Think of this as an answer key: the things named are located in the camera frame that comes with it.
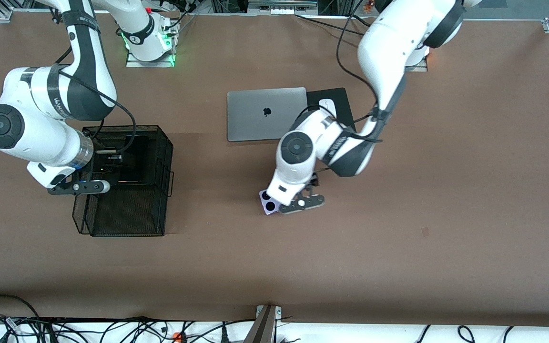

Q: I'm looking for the black slab smartphone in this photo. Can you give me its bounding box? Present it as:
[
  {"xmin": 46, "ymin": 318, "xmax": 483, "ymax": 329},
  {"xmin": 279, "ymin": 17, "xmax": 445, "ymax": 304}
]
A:
[{"xmin": 121, "ymin": 136, "xmax": 151, "ymax": 184}]

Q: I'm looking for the lilac flip phone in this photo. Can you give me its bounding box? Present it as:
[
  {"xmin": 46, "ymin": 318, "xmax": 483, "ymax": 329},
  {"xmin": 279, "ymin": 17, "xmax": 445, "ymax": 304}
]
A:
[{"xmin": 259, "ymin": 190, "xmax": 282, "ymax": 216}]

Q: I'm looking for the black mesh two-tier tray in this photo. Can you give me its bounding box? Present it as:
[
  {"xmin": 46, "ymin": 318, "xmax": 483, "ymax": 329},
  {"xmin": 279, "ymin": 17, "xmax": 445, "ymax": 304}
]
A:
[{"xmin": 71, "ymin": 125, "xmax": 175, "ymax": 237}]

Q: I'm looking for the black mouse pad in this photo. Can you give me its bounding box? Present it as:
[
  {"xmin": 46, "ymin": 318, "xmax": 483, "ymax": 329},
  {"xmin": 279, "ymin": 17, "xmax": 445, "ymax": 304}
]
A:
[{"xmin": 306, "ymin": 87, "xmax": 357, "ymax": 130}]

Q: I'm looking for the silver closed laptop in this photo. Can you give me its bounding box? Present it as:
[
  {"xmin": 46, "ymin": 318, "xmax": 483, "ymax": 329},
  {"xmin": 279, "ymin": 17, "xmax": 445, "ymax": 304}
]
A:
[{"xmin": 227, "ymin": 87, "xmax": 312, "ymax": 142}]

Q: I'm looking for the white power strip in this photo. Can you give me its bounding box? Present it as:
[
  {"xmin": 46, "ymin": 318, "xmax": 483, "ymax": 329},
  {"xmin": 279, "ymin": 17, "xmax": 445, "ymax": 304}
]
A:
[{"xmin": 247, "ymin": 0, "xmax": 318, "ymax": 15}]

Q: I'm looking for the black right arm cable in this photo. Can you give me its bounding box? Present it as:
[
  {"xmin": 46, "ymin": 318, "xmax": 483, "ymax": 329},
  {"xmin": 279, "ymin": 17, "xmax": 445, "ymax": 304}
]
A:
[{"xmin": 55, "ymin": 48, "xmax": 137, "ymax": 160}]

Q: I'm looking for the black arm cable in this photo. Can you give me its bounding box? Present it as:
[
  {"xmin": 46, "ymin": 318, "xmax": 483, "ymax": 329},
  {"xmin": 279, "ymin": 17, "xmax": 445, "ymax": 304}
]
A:
[
  {"xmin": 294, "ymin": 0, "xmax": 385, "ymax": 143},
  {"xmin": 55, "ymin": 48, "xmax": 137, "ymax": 160}
]

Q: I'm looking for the aluminium right arm base plate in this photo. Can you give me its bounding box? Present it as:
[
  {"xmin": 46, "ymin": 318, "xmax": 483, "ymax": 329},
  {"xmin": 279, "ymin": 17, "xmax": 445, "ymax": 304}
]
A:
[{"xmin": 126, "ymin": 29, "xmax": 177, "ymax": 68}]

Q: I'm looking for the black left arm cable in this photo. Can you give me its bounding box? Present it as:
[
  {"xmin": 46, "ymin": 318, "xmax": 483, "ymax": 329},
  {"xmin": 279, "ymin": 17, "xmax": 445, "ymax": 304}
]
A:
[{"xmin": 294, "ymin": 0, "xmax": 385, "ymax": 143}]

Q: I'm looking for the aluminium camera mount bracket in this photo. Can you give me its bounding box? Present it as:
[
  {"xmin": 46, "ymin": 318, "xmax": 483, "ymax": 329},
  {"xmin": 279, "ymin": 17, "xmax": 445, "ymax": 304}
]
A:
[{"xmin": 244, "ymin": 304, "xmax": 283, "ymax": 343}]

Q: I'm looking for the black cable across table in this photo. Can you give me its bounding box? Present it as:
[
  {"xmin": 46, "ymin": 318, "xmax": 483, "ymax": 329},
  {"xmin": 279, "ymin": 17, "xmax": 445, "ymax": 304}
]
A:
[{"xmin": 295, "ymin": 13, "xmax": 366, "ymax": 37}]

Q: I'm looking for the black looped cable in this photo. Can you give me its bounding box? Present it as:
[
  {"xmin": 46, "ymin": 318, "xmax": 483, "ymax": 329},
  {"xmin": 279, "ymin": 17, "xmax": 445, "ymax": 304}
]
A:
[{"xmin": 0, "ymin": 294, "xmax": 41, "ymax": 343}]

